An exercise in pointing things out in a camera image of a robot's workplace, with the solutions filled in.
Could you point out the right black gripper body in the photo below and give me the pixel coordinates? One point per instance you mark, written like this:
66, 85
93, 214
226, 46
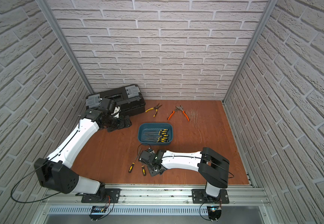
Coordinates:
151, 172

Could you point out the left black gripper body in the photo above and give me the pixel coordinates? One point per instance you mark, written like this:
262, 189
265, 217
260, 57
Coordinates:
122, 122

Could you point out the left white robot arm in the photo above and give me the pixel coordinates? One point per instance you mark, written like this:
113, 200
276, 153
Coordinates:
55, 172

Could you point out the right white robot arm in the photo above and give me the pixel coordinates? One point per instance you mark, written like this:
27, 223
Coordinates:
213, 167

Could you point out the teal plastic storage box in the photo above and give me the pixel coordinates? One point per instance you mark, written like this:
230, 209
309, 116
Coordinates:
148, 126

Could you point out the black plastic toolbox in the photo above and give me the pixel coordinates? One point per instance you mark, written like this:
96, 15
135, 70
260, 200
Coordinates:
128, 99

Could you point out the left controller board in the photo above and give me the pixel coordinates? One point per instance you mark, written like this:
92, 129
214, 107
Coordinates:
98, 213

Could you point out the controller board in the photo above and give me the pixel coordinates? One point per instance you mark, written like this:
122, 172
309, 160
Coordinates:
214, 213
98, 213

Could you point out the right controller board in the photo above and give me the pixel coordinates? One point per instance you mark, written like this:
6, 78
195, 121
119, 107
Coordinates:
214, 213

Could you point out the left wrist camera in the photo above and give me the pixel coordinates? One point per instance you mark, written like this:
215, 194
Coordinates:
109, 107

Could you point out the yellow handled pliers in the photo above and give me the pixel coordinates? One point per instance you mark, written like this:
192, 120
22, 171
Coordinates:
155, 108

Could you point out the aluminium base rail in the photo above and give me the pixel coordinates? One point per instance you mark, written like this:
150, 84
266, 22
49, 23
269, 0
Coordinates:
154, 200

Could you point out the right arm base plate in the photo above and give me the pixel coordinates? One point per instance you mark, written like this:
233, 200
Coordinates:
199, 196

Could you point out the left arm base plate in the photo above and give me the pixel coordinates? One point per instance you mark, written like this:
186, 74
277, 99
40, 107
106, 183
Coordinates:
103, 196

